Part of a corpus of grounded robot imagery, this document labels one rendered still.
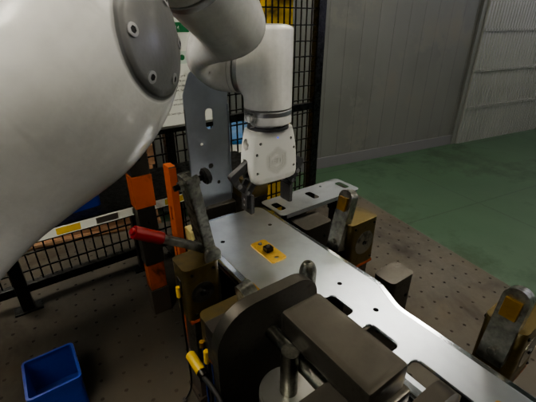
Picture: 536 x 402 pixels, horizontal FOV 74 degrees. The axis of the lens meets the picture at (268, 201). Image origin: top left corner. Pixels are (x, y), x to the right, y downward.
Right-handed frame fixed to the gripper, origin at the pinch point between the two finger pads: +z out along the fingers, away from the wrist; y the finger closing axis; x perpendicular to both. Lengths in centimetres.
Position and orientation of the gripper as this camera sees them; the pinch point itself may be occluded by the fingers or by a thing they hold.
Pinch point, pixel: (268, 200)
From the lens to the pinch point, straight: 71.4
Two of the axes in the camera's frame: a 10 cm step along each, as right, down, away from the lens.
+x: -5.8, -3.6, 7.3
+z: 0.0, 9.0, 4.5
